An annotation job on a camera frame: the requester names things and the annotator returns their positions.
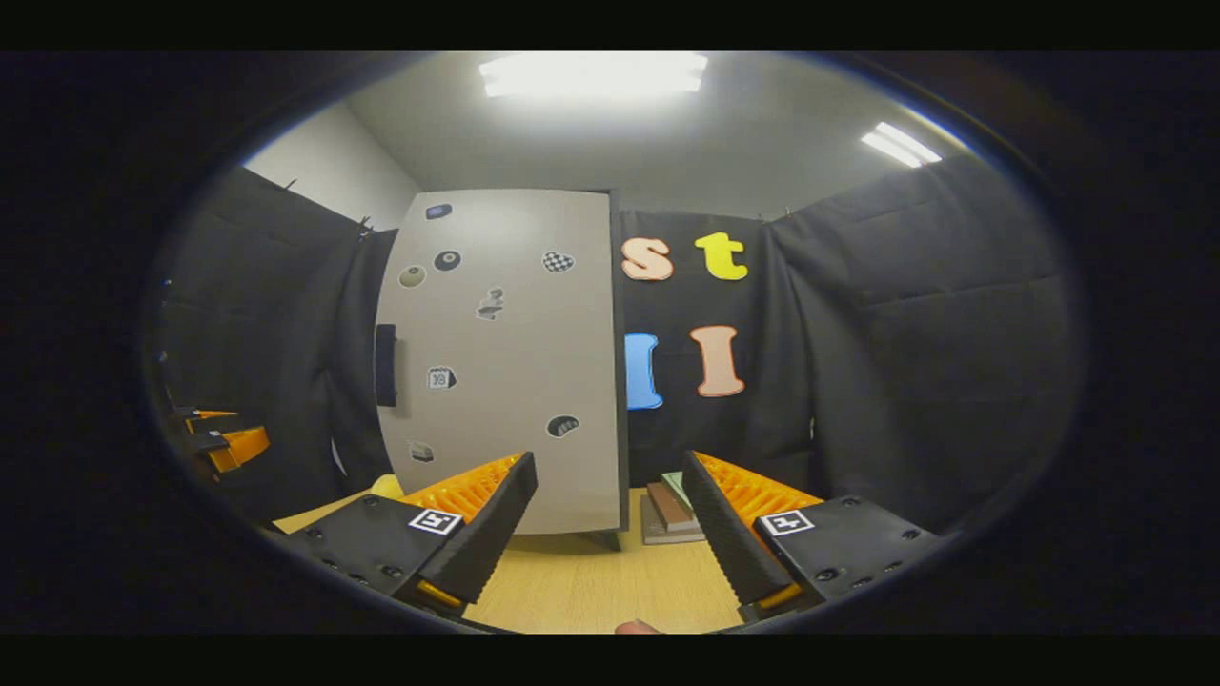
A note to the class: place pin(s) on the grey cabinet door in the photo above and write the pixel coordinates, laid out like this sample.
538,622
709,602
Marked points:
515,362

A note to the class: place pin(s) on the narrow ceiling light panel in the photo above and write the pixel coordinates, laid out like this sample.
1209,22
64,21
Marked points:
901,145

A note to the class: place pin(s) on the black backdrop cloth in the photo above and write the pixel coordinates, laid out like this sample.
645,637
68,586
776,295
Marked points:
905,362

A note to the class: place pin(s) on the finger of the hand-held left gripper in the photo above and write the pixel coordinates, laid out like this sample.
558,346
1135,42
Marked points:
238,446
205,415

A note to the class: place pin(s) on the wide ceiling light panel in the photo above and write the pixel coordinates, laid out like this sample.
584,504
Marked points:
591,74

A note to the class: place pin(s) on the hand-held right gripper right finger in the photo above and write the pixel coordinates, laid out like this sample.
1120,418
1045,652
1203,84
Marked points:
729,534

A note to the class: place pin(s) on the grey book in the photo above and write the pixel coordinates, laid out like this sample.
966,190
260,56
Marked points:
658,535

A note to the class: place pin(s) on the yellow plush toy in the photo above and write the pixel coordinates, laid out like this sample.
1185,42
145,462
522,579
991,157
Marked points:
387,487

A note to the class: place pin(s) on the brown book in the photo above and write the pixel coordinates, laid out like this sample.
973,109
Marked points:
669,507

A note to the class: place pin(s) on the grey cabinet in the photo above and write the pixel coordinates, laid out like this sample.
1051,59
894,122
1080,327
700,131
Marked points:
620,381

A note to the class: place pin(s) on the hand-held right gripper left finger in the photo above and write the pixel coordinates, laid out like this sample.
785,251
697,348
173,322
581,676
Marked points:
481,543

